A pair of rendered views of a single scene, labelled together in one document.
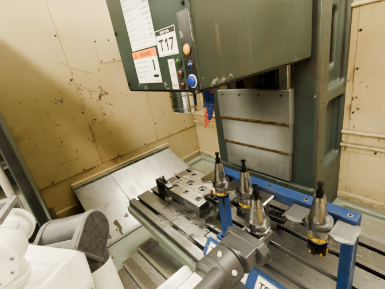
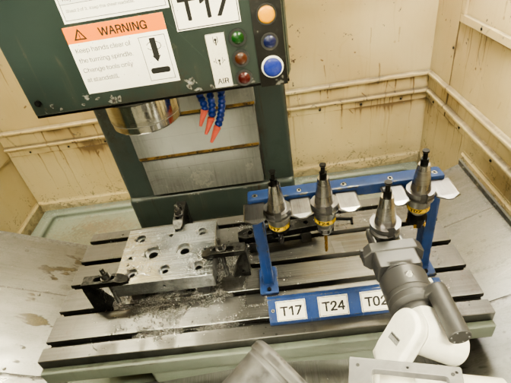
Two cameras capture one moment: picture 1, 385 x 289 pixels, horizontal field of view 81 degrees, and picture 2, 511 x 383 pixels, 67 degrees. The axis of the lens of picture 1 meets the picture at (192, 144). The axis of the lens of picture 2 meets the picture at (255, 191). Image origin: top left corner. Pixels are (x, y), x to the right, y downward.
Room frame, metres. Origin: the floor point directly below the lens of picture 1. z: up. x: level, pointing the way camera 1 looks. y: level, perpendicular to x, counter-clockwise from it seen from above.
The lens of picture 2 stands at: (0.27, 0.47, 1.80)
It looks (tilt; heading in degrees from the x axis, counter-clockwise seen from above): 37 degrees down; 311
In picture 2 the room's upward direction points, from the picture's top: 10 degrees counter-clockwise
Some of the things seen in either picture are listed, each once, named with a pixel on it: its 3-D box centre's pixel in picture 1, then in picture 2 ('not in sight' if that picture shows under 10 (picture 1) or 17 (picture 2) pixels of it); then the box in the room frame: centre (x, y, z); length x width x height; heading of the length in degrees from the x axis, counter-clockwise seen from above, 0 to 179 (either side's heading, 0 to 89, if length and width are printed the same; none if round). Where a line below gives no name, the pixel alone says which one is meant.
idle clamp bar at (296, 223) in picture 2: (258, 212); (279, 234); (0.83, -0.24, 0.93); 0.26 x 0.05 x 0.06; 42
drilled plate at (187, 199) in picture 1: (196, 189); (169, 256); (1.06, 0.02, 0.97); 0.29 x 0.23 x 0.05; 37
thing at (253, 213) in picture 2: (209, 177); (254, 214); (0.74, -0.04, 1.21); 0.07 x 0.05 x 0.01; 127
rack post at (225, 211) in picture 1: (224, 205); (262, 246); (0.77, -0.09, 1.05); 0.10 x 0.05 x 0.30; 127
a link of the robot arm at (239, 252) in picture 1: (234, 256); (399, 271); (0.40, -0.05, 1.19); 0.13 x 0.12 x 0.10; 37
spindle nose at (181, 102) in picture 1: (187, 94); (140, 95); (0.99, -0.02, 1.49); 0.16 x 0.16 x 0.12
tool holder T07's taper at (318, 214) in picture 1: (319, 207); (422, 175); (0.43, -0.28, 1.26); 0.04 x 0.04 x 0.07
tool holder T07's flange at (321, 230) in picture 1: (318, 222); (420, 192); (0.43, -0.28, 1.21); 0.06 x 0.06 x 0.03
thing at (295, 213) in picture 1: (296, 213); (395, 195); (0.48, -0.24, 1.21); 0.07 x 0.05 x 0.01; 127
